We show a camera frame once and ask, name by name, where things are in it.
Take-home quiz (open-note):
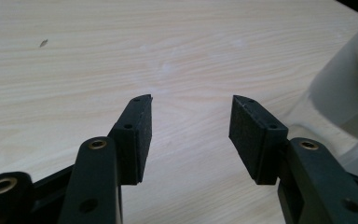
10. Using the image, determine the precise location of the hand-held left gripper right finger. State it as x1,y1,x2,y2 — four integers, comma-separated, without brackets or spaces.
227,94,290,186

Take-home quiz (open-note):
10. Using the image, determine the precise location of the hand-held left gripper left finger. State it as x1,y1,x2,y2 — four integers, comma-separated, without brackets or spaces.
107,93,154,186

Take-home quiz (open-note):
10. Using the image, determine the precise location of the white refill pouch blue label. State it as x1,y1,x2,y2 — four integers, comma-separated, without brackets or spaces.
307,15,358,139

